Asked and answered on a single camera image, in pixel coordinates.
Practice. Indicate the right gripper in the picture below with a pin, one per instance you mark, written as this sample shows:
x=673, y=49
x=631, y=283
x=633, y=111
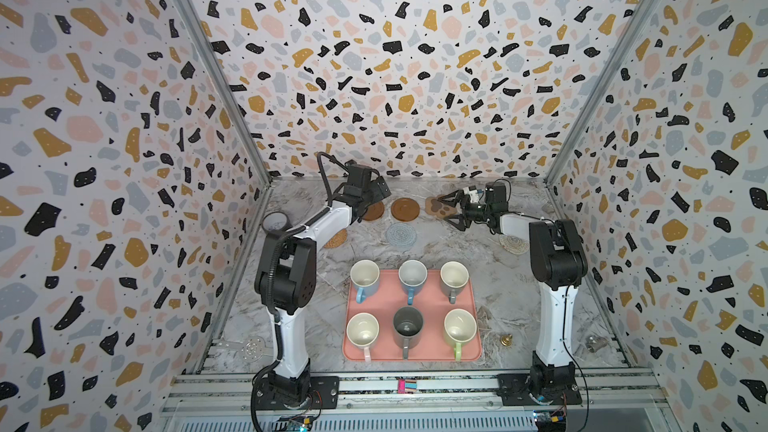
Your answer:
x=462, y=207

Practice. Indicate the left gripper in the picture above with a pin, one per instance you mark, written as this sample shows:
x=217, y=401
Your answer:
x=377, y=190

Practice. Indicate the brown wooden coaster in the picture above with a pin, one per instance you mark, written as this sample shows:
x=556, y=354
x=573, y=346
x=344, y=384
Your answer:
x=405, y=209
x=374, y=212

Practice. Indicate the paw print wooden coaster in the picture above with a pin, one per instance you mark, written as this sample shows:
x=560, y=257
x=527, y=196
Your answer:
x=434, y=208

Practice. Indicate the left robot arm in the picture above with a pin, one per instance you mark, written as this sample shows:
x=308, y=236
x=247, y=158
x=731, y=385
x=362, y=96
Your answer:
x=287, y=272

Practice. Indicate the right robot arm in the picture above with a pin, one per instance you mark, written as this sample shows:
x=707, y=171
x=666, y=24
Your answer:
x=558, y=264

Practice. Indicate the woven rattan coaster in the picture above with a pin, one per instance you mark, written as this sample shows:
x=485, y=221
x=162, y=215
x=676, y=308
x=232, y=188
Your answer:
x=337, y=240

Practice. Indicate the light blue round coaster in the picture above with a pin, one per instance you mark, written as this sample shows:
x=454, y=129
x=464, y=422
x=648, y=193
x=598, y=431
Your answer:
x=401, y=236

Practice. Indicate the beige patterned round coaster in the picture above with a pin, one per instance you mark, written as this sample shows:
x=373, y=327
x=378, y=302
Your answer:
x=514, y=245

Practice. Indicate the light blue mug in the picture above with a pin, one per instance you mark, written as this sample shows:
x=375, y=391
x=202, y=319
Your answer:
x=412, y=275

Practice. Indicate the black tape roll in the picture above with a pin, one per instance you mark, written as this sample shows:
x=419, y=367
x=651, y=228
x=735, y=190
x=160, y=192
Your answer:
x=276, y=223

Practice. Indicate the pink silicone tray mat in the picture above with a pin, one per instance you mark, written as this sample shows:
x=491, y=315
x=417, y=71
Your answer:
x=432, y=304

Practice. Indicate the dark grey mug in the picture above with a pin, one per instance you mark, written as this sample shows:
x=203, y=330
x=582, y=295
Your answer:
x=408, y=323

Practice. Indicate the small brass bell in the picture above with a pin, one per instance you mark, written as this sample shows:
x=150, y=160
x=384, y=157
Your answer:
x=506, y=340

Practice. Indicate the small silver bell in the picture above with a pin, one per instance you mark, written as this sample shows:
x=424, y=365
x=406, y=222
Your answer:
x=595, y=343

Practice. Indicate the clear perforated disc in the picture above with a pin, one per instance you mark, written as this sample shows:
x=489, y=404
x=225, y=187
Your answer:
x=254, y=349

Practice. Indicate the white mug grey handle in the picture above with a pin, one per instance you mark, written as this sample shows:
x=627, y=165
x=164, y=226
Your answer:
x=454, y=277

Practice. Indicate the white mug blue handle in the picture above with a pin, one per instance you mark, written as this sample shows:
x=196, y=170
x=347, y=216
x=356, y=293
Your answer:
x=365, y=278

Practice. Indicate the white mug green handle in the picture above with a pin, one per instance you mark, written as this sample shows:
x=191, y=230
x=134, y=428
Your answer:
x=459, y=329

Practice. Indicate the white mug pink handle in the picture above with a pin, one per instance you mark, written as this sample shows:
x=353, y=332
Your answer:
x=363, y=331

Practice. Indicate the aluminium front rail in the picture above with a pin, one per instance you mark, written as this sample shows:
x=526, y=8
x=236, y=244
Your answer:
x=495, y=400

